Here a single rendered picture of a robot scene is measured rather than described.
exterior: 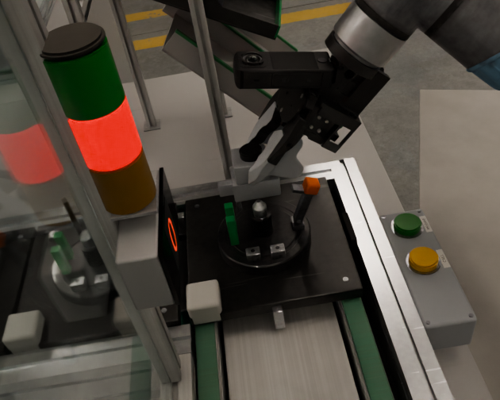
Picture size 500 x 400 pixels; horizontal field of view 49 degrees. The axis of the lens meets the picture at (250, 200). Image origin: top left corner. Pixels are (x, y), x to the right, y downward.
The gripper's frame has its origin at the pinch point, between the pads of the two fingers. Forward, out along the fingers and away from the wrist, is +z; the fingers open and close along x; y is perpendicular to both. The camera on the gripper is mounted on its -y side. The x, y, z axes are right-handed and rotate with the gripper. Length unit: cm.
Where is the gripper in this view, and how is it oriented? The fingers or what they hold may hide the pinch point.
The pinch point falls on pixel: (248, 163)
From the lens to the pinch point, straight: 73.3
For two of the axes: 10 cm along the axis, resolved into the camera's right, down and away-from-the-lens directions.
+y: 8.3, 3.4, 4.4
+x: -1.1, -6.8, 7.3
